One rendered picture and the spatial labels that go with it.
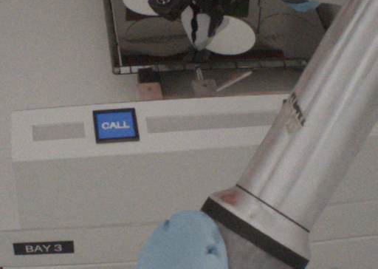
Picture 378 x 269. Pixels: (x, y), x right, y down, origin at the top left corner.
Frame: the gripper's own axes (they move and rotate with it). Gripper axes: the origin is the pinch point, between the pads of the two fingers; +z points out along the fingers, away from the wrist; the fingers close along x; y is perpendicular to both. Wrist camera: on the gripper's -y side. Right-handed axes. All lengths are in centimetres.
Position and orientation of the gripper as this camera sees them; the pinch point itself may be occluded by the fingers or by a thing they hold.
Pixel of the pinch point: (195, 44)
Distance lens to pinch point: 147.5
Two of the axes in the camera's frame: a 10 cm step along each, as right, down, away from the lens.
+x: -6.7, -5.4, 5.1
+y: 7.5, -4.6, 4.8
